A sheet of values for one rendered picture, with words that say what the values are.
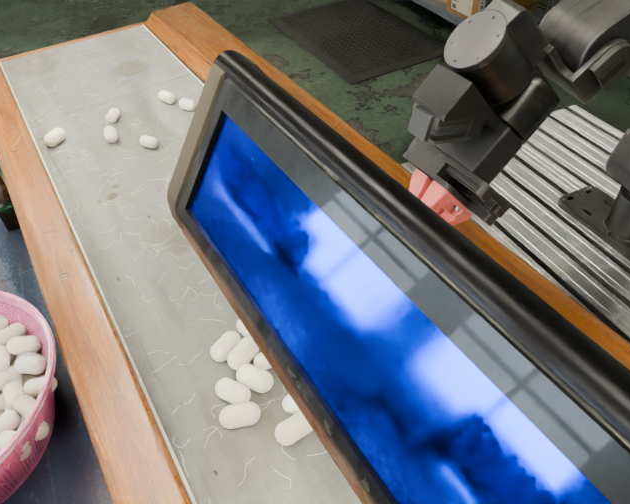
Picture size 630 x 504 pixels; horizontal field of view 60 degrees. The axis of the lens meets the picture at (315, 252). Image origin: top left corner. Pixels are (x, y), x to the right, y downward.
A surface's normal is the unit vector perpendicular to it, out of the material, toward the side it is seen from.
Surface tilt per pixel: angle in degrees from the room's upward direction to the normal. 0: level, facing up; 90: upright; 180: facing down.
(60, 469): 0
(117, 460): 0
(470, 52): 41
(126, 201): 0
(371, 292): 58
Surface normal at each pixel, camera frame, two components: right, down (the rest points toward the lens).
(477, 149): -0.59, -0.29
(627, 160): -0.91, 0.01
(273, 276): -0.75, -0.04
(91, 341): -0.05, -0.71
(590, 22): -0.48, -0.51
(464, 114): 0.52, 0.58
